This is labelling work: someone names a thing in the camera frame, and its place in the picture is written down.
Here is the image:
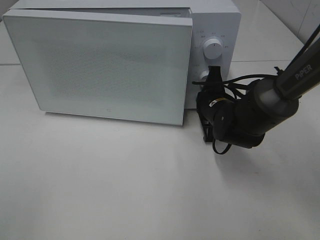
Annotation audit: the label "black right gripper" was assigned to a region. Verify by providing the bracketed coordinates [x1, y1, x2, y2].
[195, 65, 235, 143]

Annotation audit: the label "white microwave knob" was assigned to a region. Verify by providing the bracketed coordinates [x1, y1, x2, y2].
[202, 37, 224, 60]
[199, 70, 209, 83]

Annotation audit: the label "white microwave door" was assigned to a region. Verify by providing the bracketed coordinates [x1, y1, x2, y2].
[3, 9, 193, 126]

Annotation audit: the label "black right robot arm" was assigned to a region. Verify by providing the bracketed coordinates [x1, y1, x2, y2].
[192, 27, 320, 155]

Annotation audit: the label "white microwave oven body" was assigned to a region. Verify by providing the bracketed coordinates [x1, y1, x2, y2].
[3, 0, 241, 109]

